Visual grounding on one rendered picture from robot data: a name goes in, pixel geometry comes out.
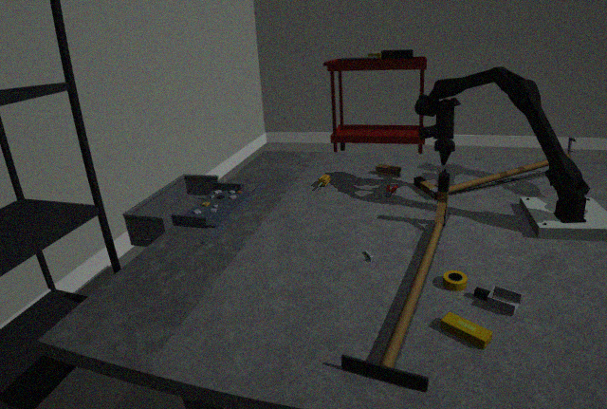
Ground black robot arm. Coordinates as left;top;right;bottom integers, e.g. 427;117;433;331
414;66;590;223

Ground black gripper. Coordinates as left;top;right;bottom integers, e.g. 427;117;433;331
434;119;455;165

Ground red-handled pliers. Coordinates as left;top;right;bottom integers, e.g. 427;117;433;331
384;185;398;197

